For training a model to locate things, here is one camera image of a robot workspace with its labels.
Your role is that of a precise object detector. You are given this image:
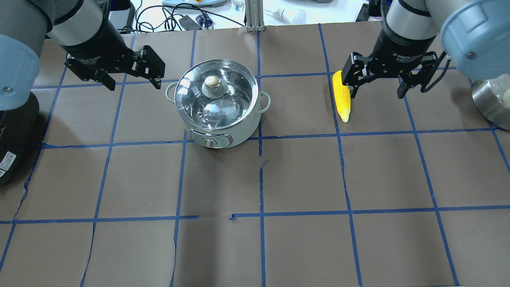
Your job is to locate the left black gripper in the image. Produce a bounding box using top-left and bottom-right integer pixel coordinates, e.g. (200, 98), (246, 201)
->
(60, 18), (165, 91)

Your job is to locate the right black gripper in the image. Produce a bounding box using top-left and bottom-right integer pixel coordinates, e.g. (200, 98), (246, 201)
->
(342, 28), (447, 99)

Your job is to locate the yellow corn cob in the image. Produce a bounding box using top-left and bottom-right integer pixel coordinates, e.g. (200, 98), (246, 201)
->
(331, 70), (351, 122)

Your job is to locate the glass pot lid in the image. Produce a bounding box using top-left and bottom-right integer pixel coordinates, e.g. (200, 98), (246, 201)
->
(165, 59), (266, 131)

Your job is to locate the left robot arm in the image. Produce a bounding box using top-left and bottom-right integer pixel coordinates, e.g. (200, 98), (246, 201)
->
(0, 0), (165, 111)

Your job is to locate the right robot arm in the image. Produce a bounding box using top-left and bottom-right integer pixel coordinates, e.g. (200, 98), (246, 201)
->
(341, 0), (510, 98)

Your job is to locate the steel pot at right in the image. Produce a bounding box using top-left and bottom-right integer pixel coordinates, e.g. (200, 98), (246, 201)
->
(472, 74), (510, 131)

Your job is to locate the pale green electric pot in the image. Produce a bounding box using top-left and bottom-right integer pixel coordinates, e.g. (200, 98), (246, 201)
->
(165, 59), (271, 149)

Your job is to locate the black power adapter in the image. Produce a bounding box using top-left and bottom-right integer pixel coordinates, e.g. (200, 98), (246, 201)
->
(178, 15), (202, 31)

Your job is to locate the white light bulb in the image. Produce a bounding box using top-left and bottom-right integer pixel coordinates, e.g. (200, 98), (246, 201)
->
(269, 9), (307, 24)

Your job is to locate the black rice cooker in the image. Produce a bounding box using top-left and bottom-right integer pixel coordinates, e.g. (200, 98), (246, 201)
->
(0, 92), (40, 186)

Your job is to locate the aluminium frame post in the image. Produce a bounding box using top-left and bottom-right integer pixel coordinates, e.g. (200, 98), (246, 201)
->
(245, 0), (265, 32)

